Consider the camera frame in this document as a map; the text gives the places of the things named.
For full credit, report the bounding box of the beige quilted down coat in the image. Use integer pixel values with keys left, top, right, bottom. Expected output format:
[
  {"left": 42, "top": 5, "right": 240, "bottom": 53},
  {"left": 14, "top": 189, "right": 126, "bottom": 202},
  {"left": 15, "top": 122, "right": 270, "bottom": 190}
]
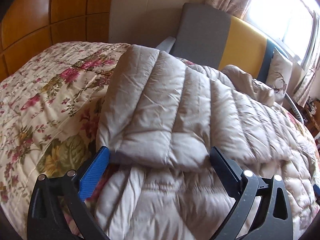
[{"left": 95, "top": 45, "right": 319, "bottom": 239}]

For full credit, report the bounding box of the bright bedroom window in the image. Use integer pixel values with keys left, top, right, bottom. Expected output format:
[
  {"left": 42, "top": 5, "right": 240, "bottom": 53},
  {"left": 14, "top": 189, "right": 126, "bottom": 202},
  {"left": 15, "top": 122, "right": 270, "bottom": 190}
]
[{"left": 245, "top": 0, "right": 317, "bottom": 64}]

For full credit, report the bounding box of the floral quilted bedspread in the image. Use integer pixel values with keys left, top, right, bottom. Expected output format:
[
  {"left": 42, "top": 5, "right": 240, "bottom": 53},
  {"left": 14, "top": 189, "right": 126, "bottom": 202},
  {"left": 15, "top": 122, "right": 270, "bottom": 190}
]
[{"left": 1, "top": 42, "right": 128, "bottom": 239}]

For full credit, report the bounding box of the cluttered wooden side shelf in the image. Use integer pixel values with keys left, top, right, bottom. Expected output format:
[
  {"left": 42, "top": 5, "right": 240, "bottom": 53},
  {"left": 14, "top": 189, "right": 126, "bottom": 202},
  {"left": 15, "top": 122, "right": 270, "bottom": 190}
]
[{"left": 302, "top": 99, "right": 319, "bottom": 139}]

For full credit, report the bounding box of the pink patterned right curtain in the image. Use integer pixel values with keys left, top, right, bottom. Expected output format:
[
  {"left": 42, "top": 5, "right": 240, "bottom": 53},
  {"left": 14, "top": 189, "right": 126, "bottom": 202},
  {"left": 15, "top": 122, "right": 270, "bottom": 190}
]
[{"left": 292, "top": 12, "right": 319, "bottom": 107}]

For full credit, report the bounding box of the white deer print pillow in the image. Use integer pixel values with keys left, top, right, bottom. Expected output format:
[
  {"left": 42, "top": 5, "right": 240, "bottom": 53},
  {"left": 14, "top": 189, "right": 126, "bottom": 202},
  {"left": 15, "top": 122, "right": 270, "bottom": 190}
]
[{"left": 266, "top": 48, "right": 293, "bottom": 105}]

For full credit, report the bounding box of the grey yellow teal headboard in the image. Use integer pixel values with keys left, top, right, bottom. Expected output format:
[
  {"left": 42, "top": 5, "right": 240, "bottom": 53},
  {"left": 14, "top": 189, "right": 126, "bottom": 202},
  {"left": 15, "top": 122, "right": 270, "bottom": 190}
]
[{"left": 170, "top": 3, "right": 274, "bottom": 82}]

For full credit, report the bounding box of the orange wooden wardrobe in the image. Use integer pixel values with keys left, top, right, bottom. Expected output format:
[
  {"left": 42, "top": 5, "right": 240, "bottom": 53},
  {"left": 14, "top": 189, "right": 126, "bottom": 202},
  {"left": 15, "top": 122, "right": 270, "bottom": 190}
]
[{"left": 1, "top": 0, "right": 111, "bottom": 80}]

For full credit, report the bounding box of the grey curved bed rail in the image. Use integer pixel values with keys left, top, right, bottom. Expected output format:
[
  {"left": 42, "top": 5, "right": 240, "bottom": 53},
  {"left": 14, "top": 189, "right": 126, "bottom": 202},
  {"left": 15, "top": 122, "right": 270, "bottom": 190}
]
[{"left": 285, "top": 93, "right": 304, "bottom": 124}]

